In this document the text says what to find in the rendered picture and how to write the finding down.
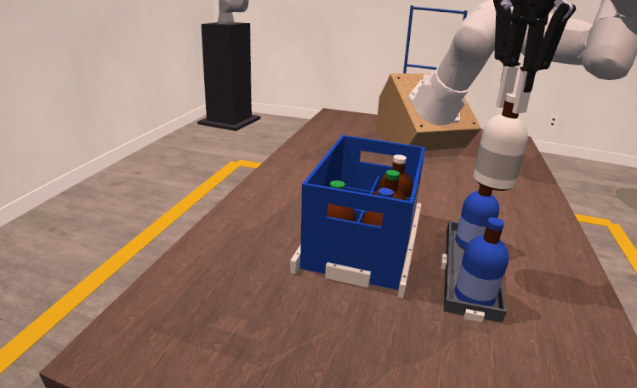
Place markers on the blue bottle with white label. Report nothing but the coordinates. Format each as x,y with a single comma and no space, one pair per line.
478,207

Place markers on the blue crate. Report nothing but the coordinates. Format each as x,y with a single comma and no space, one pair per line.
378,249

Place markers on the white bottle with grey label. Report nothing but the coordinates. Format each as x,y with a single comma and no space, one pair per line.
501,150

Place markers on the blue bottle with light blue label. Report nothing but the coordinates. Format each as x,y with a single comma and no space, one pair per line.
483,266

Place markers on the brown bottle with white cap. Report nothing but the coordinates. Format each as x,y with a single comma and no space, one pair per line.
405,182

